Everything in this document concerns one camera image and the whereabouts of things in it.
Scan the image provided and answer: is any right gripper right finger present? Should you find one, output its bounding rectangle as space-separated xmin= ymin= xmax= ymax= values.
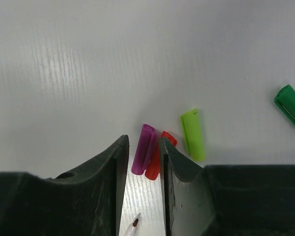
xmin=159 ymin=138 xmax=295 ymax=236

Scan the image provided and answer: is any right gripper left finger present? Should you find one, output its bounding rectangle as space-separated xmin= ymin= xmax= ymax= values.
xmin=0 ymin=135 xmax=129 ymax=236

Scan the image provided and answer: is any purple pen cap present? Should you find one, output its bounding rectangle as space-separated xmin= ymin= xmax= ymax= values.
xmin=131 ymin=124 xmax=157 ymax=176

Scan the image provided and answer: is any red marker pen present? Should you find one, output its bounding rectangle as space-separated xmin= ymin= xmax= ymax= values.
xmin=123 ymin=213 xmax=141 ymax=236

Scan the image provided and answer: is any red pen cap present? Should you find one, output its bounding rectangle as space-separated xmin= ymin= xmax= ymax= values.
xmin=145 ymin=131 xmax=177 ymax=180

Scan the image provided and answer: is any light green pen cap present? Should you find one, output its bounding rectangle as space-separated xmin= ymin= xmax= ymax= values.
xmin=180 ymin=108 xmax=206 ymax=162

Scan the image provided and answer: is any dark green pen cap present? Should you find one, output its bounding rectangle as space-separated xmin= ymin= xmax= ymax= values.
xmin=274 ymin=85 xmax=295 ymax=126

